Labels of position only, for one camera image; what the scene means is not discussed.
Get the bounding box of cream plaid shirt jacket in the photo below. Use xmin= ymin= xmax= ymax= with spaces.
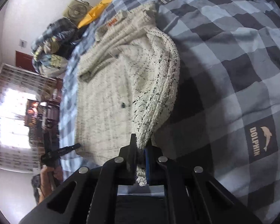
xmin=75 ymin=2 xmax=180 ymax=186

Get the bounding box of person's left hand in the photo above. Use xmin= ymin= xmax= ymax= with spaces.
xmin=38 ymin=165 xmax=63 ymax=204

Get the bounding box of yellow bag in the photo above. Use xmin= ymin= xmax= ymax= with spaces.
xmin=77 ymin=0 xmax=113 ymax=29

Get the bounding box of white wall panel box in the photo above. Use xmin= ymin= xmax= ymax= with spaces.
xmin=19 ymin=39 xmax=27 ymax=48

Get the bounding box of beige box fan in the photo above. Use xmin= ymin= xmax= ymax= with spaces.
xmin=63 ymin=0 xmax=92 ymax=21

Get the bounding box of patterned window curtain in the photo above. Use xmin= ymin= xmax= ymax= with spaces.
xmin=0 ymin=64 xmax=57 ymax=173

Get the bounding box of red wooden door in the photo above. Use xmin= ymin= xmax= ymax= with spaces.
xmin=15 ymin=51 xmax=36 ymax=73

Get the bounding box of blue checkered bed sheet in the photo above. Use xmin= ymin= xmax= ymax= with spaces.
xmin=59 ymin=0 xmax=280 ymax=223

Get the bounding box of pile of bedding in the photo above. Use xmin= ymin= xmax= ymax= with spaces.
xmin=31 ymin=17 xmax=87 ymax=78

